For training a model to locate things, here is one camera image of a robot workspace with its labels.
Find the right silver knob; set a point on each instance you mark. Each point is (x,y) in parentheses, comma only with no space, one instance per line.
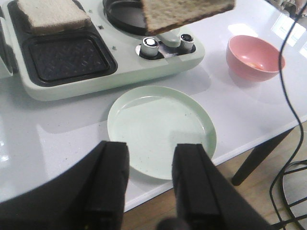
(186,42)

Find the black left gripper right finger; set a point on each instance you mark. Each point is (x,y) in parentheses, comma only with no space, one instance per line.
(205,199)

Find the black table leg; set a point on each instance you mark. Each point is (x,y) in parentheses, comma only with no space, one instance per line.
(257,156)

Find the green breakfast maker base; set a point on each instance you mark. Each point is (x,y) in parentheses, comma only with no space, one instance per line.
(91,59)

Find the pink bowl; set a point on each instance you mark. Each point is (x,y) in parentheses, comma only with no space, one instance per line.
(253,59)

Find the bread slice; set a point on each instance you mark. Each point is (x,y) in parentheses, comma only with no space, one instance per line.
(53,16)
(164,15)

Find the black round frying pan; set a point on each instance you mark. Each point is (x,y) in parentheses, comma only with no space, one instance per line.
(126,15)

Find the silver knob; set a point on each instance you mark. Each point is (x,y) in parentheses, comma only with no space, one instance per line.
(149,47)
(186,42)

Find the light green plate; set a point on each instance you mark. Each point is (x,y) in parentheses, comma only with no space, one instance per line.
(152,120)

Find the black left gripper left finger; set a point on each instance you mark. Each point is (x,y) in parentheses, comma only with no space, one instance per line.
(88,196)

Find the green pan handle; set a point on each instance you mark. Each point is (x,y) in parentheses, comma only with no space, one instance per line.
(170,38)

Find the left silver knob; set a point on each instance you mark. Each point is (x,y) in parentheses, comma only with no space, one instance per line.
(149,47)

